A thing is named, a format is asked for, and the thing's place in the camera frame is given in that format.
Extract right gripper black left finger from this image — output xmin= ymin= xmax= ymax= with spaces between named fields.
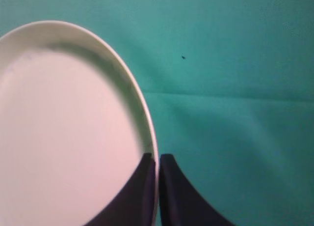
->
xmin=86 ymin=153 xmax=156 ymax=226

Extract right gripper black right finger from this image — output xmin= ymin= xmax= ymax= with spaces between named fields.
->
xmin=159 ymin=154 xmax=233 ymax=226

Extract pale yellow round plate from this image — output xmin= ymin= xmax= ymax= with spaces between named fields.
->
xmin=0 ymin=21 xmax=159 ymax=226

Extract green tablecloth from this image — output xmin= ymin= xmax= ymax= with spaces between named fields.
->
xmin=0 ymin=0 xmax=314 ymax=226

